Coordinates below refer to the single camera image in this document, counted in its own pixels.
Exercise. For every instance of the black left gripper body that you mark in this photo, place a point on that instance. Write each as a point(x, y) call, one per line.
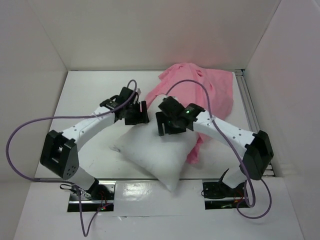
point(135, 108)

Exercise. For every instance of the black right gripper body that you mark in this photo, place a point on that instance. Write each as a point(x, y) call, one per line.
point(165, 121)

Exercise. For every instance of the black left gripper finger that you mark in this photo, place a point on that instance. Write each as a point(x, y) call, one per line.
point(132, 121)
point(144, 119)

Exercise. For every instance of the white pillow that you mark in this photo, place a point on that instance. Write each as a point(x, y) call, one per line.
point(161, 156)

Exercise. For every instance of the pink pillowcase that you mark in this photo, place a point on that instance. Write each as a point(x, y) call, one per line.
point(211, 89)

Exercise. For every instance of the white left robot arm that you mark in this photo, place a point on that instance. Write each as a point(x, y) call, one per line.
point(60, 149)

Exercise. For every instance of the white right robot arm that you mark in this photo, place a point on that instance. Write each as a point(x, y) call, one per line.
point(254, 149)

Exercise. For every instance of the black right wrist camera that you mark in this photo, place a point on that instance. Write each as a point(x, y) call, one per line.
point(194, 110)

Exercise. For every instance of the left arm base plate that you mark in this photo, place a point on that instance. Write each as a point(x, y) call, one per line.
point(105, 201)

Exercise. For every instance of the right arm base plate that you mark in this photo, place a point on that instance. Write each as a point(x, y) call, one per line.
point(218, 196)

